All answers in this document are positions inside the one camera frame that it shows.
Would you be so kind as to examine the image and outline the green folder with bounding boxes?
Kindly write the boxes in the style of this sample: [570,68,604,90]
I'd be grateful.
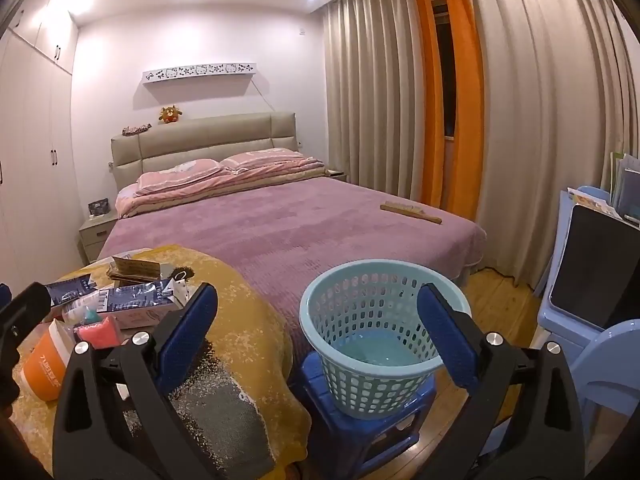
[609,151,626,201]

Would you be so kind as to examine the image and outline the pink pillows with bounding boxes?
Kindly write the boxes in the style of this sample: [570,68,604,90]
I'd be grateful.
[115,157,326,218]

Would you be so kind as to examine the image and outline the pink pillow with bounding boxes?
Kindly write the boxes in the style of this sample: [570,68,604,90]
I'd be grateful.
[220,148,306,173]
[135,159,233,196]

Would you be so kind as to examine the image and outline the grey folder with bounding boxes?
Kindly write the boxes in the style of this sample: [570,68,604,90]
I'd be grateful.
[616,155,640,221]

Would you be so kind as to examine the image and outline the colourful picture book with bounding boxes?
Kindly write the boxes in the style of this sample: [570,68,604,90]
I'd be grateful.
[572,195,623,221]

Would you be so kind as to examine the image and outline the light blue plastic chair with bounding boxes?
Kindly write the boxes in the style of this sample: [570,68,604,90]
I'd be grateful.
[565,317,640,411]
[535,186,621,346]

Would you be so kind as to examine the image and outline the pink sponge pack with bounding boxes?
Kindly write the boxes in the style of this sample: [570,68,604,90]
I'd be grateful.
[74,321,123,348]

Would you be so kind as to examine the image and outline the wooden brush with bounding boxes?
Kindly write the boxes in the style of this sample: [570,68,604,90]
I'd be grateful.
[380,201,443,226]

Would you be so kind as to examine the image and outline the white cut-out wall shelf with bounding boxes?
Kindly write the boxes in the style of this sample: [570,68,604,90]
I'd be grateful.
[142,62,258,86]

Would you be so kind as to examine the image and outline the black floor cable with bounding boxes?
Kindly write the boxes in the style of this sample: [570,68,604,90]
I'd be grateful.
[470,265,536,288]

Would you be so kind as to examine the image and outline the white wardrobe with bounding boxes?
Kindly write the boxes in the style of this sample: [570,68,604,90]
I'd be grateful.
[0,0,83,296]

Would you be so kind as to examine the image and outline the orange curtain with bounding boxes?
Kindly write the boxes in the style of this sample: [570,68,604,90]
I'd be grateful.
[440,0,486,221]
[406,0,446,206]

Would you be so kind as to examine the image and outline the white blue carton box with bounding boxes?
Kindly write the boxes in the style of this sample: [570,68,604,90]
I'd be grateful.
[95,280,188,331]

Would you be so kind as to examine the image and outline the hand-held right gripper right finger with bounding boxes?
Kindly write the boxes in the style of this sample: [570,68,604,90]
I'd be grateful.
[417,284,586,480]

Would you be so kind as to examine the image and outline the yellow printed plush blanket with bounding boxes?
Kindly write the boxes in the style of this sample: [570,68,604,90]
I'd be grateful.
[10,244,313,480]

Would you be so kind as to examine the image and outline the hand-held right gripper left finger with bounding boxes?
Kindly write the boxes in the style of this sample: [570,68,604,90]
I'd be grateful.
[52,284,219,480]

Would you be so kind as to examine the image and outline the light blue plastic basket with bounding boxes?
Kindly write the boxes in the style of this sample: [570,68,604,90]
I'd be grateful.
[299,259,473,421]

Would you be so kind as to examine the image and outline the brown wallet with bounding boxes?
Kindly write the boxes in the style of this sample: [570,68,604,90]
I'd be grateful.
[106,255,166,283]

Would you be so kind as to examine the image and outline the dark blue foil packet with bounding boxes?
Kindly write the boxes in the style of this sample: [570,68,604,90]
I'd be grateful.
[44,274,98,306]

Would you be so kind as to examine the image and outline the blue plastic stool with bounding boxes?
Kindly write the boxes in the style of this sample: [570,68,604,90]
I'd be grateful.
[290,350,436,468]

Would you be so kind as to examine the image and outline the beige curtain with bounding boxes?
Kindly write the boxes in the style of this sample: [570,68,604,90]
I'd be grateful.
[460,0,640,311]
[320,0,431,201]

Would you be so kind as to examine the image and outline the beige padded bed headboard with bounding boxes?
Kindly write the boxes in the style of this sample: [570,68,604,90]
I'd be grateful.
[111,111,300,196]

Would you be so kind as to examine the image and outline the dark window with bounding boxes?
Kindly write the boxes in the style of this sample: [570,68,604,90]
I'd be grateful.
[430,0,457,138]

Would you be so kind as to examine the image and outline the black flat board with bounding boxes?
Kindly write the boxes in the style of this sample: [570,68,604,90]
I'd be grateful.
[548,203,640,331]

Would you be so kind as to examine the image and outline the bed with purple cover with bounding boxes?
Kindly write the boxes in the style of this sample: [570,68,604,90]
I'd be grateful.
[96,175,488,361]

